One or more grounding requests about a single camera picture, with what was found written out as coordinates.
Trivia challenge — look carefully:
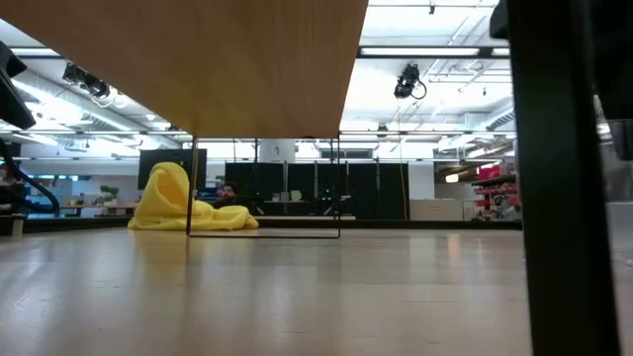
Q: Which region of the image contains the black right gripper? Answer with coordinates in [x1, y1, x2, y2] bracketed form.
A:
[590, 0, 633, 121]

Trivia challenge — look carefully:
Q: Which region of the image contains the wooden shelf with black legs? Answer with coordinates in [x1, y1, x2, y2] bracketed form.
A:
[0, 0, 622, 356]

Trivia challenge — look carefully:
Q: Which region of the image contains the black ceiling light cluster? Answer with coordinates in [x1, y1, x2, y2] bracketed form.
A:
[61, 62, 113, 100]

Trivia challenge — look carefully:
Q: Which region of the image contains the person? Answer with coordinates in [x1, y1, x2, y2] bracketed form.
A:
[211, 181, 244, 210]
[0, 162, 27, 215]

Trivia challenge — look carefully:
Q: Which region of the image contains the potted plant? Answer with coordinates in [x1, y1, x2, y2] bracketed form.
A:
[94, 184, 121, 207]

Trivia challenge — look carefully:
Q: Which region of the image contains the wooden desk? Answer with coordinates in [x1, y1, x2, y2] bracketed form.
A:
[56, 201, 140, 218]

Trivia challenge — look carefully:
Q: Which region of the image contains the black monitor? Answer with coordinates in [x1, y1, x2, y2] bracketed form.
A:
[136, 147, 209, 192]

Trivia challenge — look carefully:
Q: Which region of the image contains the rack with red bins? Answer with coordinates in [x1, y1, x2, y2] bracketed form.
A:
[470, 162, 520, 222]

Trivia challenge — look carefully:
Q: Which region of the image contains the yellow cloth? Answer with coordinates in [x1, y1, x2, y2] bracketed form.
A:
[127, 161, 260, 232]

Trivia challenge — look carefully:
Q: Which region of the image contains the beige cabinet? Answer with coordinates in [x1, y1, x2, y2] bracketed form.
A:
[408, 198, 472, 222]

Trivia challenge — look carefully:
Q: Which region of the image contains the black partition screen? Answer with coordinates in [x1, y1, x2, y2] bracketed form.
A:
[225, 161, 410, 222]

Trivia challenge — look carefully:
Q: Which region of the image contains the black corrugated cable conduit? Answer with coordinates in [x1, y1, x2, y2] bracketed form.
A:
[0, 138, 60, 216]

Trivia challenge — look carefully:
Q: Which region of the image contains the black overhead camera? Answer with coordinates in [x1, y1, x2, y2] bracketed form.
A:
[393, 62, 428, 101]

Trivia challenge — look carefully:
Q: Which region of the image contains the thin yellow hanging cord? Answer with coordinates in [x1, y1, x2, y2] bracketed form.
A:
[399, 162, 408, 222]

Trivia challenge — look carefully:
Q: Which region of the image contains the black table frame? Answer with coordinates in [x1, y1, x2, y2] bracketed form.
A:
[0, 215, 523, 237]

